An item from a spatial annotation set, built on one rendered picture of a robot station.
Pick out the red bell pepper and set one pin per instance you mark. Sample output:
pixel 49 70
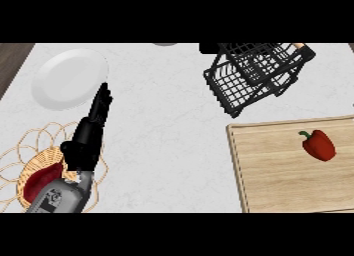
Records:
pixel 319 145

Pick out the wooden tray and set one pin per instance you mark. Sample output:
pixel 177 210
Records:
pixel 298 173

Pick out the grey round object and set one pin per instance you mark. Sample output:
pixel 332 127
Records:
pixel 165 44

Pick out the dark red fruit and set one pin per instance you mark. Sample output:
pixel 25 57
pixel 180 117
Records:
pixel 40 183

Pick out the wicker basket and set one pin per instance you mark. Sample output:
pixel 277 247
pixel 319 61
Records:
pixel 22 163

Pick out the white plate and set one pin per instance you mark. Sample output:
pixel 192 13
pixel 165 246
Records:
pixel 69 79

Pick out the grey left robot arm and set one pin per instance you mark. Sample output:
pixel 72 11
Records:
pixel 62 196

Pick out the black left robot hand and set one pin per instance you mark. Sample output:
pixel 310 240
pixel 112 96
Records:
pixel 86 140

